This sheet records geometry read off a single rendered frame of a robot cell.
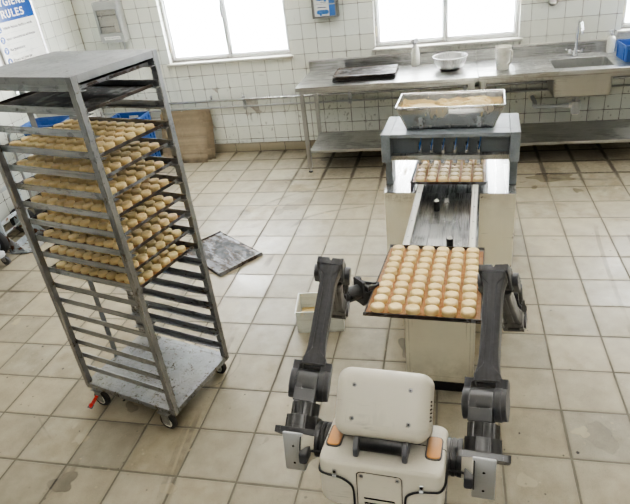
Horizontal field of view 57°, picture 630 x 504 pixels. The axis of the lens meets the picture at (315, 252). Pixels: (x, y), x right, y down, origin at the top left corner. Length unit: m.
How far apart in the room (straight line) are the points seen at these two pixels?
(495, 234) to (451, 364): 0.81
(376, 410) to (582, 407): 2.02
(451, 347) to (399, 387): 1.68
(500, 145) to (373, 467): 2.26
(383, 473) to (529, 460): 1.65
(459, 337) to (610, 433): 0.81
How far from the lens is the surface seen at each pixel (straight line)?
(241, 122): 6.83
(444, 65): 5.77
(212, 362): 3.32
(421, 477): 1.33
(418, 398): 1.29
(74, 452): 3.35
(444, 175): 3.30
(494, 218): 3.35
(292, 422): 1.46
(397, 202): 3.34
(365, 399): 1.31
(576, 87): 5.82
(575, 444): 3.04
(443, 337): 2.93
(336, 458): 1.35
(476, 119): 3.20
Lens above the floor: 2.19
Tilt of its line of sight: 29 degrees down
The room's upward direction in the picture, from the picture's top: 7 degrees counter-clockwise
